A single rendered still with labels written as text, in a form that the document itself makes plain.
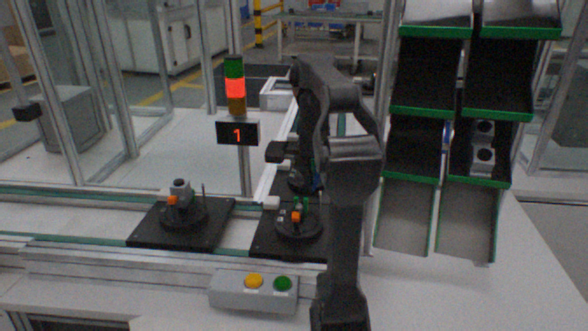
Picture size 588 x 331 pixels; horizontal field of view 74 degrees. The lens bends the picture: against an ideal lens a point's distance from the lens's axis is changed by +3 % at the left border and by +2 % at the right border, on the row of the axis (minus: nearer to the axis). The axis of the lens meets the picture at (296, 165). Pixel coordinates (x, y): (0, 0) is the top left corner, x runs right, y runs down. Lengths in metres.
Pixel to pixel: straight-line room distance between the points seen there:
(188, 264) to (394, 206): 0.55
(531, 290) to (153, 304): 0.99
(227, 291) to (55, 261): 0.50
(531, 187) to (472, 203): 0.67
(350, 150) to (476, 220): 0.67
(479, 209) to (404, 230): 0.20
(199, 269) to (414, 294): 0.57
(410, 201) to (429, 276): 0.24
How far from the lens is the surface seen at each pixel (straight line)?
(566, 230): 1.89
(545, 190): 1.75
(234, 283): 0.98
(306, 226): 1.08
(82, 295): 1.22
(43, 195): 1.53
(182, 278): 1.09
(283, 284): 0.95
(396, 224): 1.04
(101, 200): 1.42
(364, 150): 0.47
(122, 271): 1.15
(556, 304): 1.25
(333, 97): 0.50
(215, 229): 1.12
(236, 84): 1.06
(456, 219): 1.08
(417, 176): 0.92
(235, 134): 1.11
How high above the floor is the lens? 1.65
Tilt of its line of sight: 29 degrees down
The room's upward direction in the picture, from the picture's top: straight up
